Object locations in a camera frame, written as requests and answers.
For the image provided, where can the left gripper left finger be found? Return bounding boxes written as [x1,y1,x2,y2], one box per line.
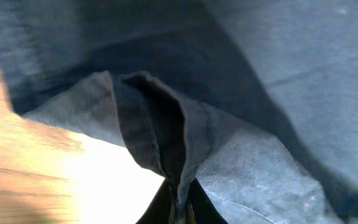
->
[136,180,175,224]

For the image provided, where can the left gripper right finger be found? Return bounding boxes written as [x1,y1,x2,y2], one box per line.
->
[188,179,227,224]

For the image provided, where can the navy blue shorts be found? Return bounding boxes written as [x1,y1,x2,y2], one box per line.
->
[0,0,358,223]

